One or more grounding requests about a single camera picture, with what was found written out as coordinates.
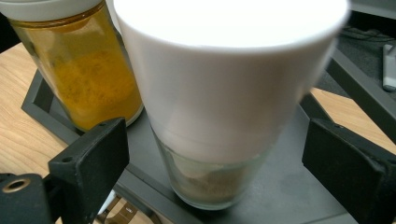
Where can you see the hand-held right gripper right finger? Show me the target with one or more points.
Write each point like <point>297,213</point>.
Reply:
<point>345,168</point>

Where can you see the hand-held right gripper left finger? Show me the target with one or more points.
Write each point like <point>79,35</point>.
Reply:
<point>90,161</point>

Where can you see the dark grey metal rack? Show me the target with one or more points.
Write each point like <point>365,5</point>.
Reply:
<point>280,189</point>

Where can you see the glass spice jar brown powder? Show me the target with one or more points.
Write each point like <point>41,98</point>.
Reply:
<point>218,93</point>

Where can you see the glass spice jar yellow powder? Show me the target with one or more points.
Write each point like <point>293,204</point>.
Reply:
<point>87,77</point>

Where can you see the grey device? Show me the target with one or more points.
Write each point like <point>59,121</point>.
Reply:
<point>389,67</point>

